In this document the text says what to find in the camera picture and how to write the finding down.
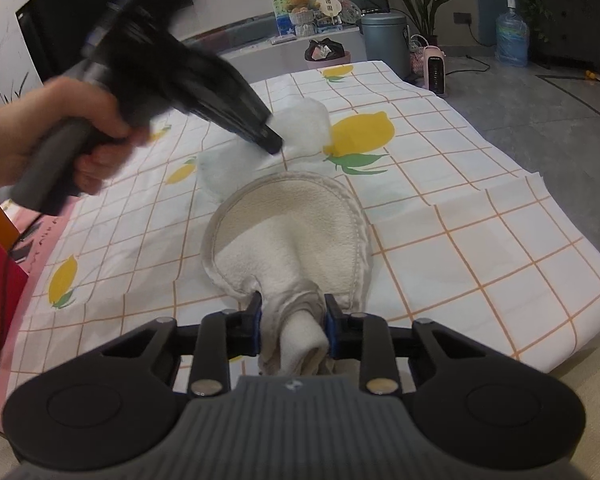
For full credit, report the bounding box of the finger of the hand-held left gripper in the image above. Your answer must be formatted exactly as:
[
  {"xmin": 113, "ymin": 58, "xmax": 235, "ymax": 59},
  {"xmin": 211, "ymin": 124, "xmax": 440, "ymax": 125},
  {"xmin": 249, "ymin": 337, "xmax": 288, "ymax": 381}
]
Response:
[{"xmin": 220, "ymin": 80, "xmax": 286, "ymax": 157}]

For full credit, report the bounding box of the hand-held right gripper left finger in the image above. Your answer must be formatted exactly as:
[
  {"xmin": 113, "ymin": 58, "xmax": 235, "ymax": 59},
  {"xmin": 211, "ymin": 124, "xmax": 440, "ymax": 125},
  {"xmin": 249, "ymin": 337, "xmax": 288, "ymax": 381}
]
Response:
[{"xmin": 97, "ymin": 290, "xmax": 266, "ymax": 397}]

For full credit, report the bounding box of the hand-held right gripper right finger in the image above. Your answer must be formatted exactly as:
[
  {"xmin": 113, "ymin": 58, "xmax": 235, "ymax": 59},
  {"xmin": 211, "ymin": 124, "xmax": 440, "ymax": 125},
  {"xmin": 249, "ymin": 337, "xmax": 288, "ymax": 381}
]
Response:
[{"xmin": 324, "ymin": 294, "xmax": 487, "ymax": 397}]

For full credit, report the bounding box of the cream cloth mitt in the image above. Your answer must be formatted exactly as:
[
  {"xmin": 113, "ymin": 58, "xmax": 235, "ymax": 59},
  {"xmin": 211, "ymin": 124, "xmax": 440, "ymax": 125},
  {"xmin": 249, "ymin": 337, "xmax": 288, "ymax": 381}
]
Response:
[{"xmin": 201, "ymin": 171, "xmax": 374, "ymax": 379}]

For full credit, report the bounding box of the person's left hand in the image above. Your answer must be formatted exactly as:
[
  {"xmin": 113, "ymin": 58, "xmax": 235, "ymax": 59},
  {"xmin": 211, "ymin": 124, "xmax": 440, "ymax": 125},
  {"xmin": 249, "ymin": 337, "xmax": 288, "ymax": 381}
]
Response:
[{"xmin": 0, "ymin": 77, "xmax": 152, "ymax": 197}]

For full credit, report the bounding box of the white marble television console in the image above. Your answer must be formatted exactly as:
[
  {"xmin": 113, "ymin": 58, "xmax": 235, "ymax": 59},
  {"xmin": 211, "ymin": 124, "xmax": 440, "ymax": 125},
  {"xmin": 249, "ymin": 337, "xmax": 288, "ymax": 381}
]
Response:
[{"xmin": 180, "ymin": 7, "xmax": 367, "ymax": 62}]

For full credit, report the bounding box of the black plastic bag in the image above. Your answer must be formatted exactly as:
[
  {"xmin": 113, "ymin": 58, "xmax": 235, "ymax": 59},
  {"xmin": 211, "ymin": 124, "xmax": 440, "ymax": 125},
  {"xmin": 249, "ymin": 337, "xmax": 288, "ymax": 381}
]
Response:
[{"xmin": 305, "ymin": 37, "xmax": 346, "ymax": 61}]

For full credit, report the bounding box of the grey trash can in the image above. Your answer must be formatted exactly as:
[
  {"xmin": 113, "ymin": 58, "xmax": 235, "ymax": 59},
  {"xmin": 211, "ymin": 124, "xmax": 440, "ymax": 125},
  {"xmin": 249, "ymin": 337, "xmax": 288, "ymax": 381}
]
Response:
[{"xmin": 360, "ymin": 12, "xmax": 411, "ymax": 79}]

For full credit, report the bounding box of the lemon print tablecloth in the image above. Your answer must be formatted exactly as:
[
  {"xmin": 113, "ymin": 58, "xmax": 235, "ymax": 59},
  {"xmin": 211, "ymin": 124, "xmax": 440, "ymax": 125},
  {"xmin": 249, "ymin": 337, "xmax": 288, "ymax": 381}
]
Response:
[{"xmin": 5, "ymin": 60, "xmax": 600, "ymax": 397}]

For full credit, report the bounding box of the pink heater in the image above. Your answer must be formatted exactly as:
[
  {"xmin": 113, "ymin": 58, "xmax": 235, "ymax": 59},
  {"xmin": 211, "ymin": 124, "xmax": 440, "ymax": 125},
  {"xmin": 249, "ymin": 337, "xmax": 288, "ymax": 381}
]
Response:
[{"xmin": 422, "ymin": 45, "xmax": 451, "ymax": 99}]

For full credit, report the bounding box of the long leaf potted plant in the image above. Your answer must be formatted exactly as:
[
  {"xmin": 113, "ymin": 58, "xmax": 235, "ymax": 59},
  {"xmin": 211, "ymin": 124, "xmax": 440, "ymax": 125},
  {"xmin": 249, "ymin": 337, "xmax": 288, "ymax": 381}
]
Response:
[{"xmin": 372, "ymin": 0, "xmax": 462, "ymax": 47}]

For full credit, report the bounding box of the blue water bottle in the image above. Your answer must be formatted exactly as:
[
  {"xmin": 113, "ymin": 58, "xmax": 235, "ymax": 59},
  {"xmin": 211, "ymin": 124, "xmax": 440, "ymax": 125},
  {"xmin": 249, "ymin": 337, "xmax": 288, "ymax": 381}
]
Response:
[{"xmin": 495, "ymin": 0, "xmax": 531, "ymax": 67}]

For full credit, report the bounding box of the dark cabinet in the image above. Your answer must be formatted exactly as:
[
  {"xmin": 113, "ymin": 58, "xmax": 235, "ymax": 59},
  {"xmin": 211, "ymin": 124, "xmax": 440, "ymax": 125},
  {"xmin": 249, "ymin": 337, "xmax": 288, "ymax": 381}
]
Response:
[{"xmin": 530, "ymin": 0, "xmax": 600, "ymax": 69}]

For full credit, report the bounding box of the black wall television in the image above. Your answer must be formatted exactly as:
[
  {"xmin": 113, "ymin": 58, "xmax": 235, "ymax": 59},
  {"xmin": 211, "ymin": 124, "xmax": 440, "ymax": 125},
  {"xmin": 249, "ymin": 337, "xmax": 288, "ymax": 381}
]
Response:
[{"xmin": 15, "ymin": 0, "xmax": 131, "ymax": 92}]

